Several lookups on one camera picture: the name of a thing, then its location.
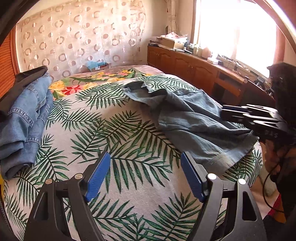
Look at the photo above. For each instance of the small cardboard box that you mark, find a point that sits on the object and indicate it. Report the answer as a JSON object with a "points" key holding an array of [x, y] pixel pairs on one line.
{"points": [[101, 67]]}

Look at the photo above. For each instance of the person's dark clothing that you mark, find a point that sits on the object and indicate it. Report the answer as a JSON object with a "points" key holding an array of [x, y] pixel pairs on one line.
{"points": [[282, 227]]}

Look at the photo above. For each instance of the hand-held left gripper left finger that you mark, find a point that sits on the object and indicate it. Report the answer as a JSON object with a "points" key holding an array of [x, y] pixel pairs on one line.
{"points": [[98, 176]]}

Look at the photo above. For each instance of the large cardboard box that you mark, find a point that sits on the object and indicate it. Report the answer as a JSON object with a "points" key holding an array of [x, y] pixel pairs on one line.
{"points": [[172, 42]]}

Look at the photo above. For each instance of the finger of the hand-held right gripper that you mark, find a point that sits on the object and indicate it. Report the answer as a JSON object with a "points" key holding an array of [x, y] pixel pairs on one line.
{"points": [[233, 114], [259, 110]]}

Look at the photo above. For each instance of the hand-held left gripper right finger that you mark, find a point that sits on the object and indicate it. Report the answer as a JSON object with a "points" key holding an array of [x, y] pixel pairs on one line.
{"points": [[192, 176]]}

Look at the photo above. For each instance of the long wooden cabinet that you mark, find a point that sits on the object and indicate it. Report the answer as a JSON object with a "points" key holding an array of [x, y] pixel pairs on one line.
{"points": [[185, 64]]}

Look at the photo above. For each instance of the black garment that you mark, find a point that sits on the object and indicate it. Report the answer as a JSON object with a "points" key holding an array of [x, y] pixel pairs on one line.
{"points": [[25, 76]]}

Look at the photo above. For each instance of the blue plastic bag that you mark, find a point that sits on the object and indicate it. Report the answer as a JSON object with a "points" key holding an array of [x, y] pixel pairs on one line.
{"points": [[93, 63]]}

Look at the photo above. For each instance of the palm leaf print blanket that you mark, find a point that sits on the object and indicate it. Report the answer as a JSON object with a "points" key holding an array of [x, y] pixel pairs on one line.
{"points": [[115, 129]]}

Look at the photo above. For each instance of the floral window curtain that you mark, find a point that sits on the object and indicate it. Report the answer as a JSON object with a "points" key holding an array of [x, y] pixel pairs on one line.
{"points": [[172, 16]]}

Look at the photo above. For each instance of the light blue denim jeans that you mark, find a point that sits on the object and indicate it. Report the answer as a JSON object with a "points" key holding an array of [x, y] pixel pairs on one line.
{"points": [[20, 153], [30, 97]]}

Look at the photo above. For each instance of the window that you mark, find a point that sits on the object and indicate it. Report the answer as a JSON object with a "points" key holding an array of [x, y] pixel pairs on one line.
{"points": [[235, 30]]}

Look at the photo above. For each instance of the wooden wardrobe door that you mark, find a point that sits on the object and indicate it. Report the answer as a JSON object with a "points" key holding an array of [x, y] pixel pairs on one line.
{"points": [[9, 64]]}

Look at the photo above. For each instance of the floral pillow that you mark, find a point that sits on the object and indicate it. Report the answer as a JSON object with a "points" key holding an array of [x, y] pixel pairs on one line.
{"points": [[76, 87]]}

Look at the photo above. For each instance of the grey-blue pants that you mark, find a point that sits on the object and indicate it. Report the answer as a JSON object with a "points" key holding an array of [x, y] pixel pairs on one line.
{"points": [[185, 115]]}

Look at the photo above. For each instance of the person's right hand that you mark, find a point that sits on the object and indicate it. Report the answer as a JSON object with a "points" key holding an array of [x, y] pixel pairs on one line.
{"points": [[288, 166]]}

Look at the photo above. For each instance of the floral printed paper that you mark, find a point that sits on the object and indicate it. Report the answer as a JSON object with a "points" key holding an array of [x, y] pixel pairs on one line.
{"points": [[174, 35]]}

